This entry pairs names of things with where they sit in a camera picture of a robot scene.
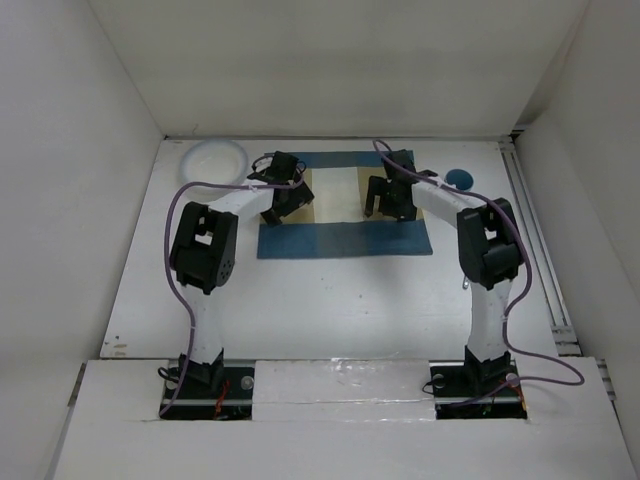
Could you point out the blue cup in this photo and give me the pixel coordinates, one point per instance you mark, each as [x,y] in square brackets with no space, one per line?
[459,179]

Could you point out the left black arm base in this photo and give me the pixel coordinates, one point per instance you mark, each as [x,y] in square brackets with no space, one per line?
[228,399]

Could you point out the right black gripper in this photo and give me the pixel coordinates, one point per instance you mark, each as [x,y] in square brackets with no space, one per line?
[405,212]

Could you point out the blue beige cloth placemat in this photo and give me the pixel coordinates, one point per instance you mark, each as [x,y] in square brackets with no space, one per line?
[333,225]

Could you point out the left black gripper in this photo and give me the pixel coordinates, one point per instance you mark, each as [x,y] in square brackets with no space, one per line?
[299,197]

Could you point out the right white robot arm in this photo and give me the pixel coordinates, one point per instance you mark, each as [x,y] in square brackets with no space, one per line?
[488,254]

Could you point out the white blue-rimmed plate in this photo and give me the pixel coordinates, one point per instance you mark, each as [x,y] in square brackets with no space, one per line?
[214,161]

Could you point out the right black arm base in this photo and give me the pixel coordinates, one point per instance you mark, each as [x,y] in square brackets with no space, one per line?
[456,397]

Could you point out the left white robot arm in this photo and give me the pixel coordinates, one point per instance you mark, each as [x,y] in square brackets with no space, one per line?
[202,255]

